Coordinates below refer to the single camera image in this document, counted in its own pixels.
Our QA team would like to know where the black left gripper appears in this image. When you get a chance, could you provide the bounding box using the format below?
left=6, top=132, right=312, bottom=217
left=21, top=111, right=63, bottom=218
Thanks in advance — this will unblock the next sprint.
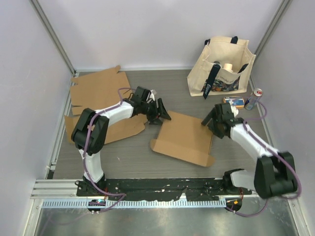
left=141, top=98, right=172, bottom=125

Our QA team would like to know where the brown cardboard box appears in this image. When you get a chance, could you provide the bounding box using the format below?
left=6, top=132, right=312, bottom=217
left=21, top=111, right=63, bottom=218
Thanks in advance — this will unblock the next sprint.
left=150, top=111, right=215, bottom=167

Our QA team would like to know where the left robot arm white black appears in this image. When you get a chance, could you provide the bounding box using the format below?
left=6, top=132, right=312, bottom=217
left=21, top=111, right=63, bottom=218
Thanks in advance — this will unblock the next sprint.
left=71, top=86, right=171, bottom=196

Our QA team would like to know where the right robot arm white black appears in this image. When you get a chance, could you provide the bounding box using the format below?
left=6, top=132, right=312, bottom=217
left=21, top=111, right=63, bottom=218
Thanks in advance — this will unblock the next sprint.
left=201, top=103, right=302, bottom=199

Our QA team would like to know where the orange blue small box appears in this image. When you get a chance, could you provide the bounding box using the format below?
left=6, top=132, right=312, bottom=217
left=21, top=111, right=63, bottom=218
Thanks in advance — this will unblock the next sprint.
left=222, top=96, right=245, bottom=109

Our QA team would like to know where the beige canvas tote bag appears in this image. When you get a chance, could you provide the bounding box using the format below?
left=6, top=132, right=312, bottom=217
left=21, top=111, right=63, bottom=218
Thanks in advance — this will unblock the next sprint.
left=187, top=36, right=256, bottom=99

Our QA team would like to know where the beige paper roll in bag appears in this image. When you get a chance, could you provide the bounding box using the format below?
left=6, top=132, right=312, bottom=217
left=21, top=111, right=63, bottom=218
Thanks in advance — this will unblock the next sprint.
left=223, top=63, right=233, bottom=73

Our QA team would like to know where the silver blue energy drink can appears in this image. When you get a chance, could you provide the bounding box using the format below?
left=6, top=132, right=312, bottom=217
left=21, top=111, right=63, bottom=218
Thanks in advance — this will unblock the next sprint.
left=244, top=88, right=263, bottom=110

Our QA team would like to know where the spare flat cardboard sheet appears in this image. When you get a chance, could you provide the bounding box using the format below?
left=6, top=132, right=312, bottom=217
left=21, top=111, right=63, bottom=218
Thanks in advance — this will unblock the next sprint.
left=64, top=65, right=147, bottom=144

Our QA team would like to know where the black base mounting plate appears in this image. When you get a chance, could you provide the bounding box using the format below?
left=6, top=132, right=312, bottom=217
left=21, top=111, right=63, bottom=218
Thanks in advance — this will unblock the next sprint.
left=75, top=178, right=252, bottom=202

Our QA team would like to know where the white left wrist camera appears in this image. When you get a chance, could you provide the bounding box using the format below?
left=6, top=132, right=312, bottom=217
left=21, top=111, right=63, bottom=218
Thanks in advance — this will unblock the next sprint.
left=148, top=89, right=157, bottom=101

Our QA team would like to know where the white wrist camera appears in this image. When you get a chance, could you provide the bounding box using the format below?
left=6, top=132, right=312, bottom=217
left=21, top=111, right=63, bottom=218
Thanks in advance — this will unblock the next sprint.
left=230, top=104, right=239, bottom=118
left=148, top=89, right=157, bottom=101

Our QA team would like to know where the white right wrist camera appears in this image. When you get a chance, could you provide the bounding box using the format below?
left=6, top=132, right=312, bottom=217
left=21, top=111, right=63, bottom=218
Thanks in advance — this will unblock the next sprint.
left=230, top=104, right=239, bottom=118

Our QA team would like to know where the slotted aluminium cable duct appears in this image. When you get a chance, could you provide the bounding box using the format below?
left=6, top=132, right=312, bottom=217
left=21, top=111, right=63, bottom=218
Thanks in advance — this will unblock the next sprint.
left=42, top=198, right=226, bottom=209

